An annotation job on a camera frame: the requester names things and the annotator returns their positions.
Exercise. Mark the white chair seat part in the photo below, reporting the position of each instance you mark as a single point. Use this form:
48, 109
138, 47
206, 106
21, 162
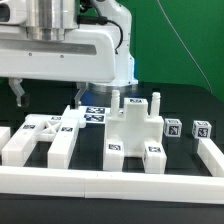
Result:
135, 125

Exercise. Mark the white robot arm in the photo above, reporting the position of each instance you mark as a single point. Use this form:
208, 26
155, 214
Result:
49, 20

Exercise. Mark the white chair back frame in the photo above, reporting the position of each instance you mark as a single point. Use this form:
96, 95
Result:
60, 131

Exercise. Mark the white tagged cube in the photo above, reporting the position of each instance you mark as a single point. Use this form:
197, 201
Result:
201, 129
172, 127

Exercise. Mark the white tagged cube left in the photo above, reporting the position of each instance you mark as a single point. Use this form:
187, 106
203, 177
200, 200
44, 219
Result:
172, 127

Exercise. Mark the white tagged cube right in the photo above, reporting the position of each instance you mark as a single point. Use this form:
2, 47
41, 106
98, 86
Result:
201, 129

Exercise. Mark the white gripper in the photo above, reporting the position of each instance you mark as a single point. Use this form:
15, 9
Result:
86, 55

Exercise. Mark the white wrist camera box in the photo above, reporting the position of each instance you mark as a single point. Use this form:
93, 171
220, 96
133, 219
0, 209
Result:
12, 12

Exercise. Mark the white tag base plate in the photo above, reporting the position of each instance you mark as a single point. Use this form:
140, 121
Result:
91, 114

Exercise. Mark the white U-shaped fence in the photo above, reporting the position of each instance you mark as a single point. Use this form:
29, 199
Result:
111, 185

